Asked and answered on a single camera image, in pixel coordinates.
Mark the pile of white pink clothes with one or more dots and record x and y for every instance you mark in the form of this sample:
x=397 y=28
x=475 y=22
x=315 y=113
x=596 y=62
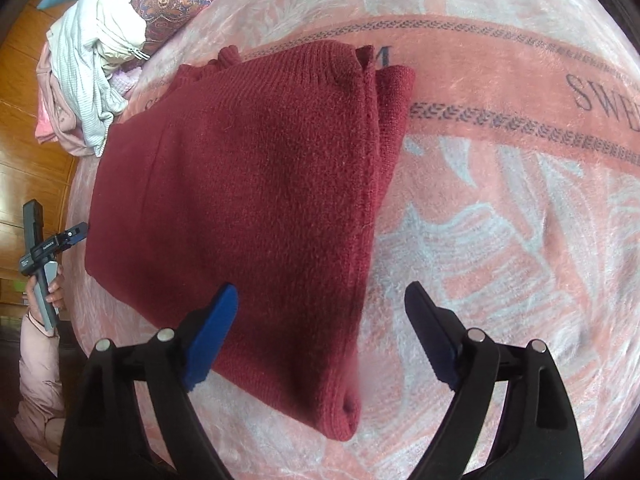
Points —
x=85 y=60

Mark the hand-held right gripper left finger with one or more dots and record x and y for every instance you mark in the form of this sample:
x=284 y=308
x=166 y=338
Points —
x=215 y=330

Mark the pale pink garment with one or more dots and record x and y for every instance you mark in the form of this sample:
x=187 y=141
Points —
x=57 y=120

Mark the paisley patterned pillow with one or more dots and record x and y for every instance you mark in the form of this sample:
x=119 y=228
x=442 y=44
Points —
x=175 y=0

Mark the maroon knit sweater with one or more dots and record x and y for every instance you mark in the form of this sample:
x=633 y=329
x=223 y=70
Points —
x=240 y=210

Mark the small lilac garment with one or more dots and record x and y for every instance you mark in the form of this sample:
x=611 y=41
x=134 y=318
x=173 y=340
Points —
x=125 y=80

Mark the person's left hand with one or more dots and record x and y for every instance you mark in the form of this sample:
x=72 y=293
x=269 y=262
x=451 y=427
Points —
x=57 y=292

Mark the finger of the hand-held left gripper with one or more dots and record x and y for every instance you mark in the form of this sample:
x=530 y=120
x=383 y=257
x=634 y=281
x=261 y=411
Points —
x=75 y=234

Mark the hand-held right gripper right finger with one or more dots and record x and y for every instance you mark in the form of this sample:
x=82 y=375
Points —
x=430 y=330

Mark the pink floral blanket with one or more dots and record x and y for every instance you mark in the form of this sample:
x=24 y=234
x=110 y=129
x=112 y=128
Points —
x=500 y=210

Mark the person's left forearm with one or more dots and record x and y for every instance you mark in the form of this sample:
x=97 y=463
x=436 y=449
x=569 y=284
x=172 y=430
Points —
x=37 y=360

